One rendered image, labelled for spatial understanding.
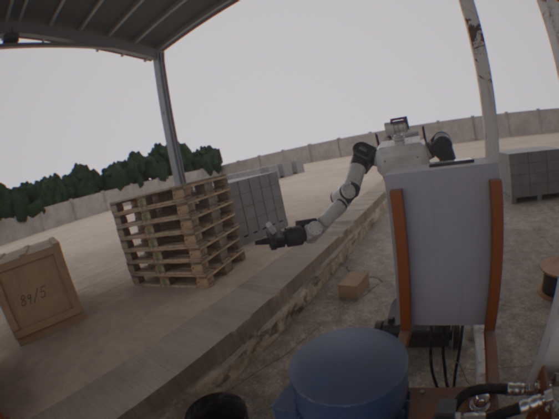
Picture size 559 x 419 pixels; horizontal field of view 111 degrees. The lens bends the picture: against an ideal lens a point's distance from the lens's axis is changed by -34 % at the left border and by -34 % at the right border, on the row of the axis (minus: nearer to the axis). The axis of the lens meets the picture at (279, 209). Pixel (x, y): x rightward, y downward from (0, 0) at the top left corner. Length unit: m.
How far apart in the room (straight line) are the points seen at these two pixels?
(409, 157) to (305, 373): 1.16
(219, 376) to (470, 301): 1.52
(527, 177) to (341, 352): 5.34
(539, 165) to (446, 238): 4.81
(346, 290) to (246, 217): 1.89
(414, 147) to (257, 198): 3.03
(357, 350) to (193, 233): 2.30
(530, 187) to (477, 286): 4.69
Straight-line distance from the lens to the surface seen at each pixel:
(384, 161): 1.45
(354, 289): 2.70
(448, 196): 1.00
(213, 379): 1.95
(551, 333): 0.72
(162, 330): 2.30
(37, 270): 2.96
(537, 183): 5.77
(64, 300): 3.03
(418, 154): 1.43
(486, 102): 1.47
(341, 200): 1.37
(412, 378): 1.89
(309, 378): 0.47
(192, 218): 2.64
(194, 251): 2.71
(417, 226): 1.03
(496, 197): 0.97
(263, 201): 4.21
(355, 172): 1.45
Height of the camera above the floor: 1.36
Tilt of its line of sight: 9 degrees down
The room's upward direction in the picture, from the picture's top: 12 degrees counter-clockwise
